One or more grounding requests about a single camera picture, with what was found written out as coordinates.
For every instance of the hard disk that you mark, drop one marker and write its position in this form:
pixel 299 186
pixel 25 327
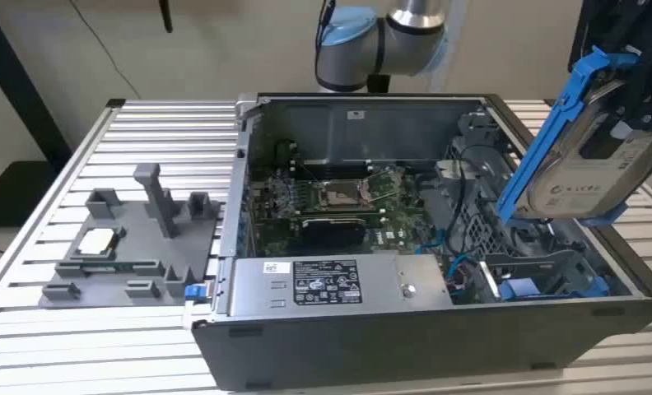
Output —
pixel 572 177

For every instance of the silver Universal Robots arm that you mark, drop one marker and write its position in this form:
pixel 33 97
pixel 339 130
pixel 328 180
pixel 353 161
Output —
pixel 353 61

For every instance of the metal disk bay cage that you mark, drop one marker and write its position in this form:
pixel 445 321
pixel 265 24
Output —
pixel 468 230

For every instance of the blue disk carrier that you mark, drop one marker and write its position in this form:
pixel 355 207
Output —
pixel 523 288

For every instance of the black RAM slot bank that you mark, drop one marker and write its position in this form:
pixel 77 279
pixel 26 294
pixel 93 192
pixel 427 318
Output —
pixel 331 168

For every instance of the green motherboard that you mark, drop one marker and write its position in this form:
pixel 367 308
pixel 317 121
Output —
pixel 397 230

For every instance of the CPU socket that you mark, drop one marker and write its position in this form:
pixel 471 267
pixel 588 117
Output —
pixel 339 192

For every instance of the thin locking lever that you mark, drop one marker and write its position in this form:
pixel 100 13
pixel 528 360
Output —
pixel 309 172

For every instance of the black graphics card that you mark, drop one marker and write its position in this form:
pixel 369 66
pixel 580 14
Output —
pixel 331 231

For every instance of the silver power supply unit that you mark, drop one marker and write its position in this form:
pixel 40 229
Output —
pixel 331 284

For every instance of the black antenna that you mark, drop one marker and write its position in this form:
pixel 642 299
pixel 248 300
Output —
pixel 165 14

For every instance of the dark grey PC case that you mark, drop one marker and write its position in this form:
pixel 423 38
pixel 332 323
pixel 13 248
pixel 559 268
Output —
pixel 359 349

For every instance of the blue case latch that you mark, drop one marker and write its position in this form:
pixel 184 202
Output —
pixel 193 291

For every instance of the grey parts rack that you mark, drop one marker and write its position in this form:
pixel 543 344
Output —
pixel 139 247

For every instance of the silver CPU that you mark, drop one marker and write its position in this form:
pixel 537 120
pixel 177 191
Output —
pixel 96 242

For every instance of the black flat base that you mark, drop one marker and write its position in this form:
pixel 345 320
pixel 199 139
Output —
pixel 8 193

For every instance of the black upright post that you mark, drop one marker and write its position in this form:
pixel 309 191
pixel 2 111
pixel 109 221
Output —
pixel 13 82

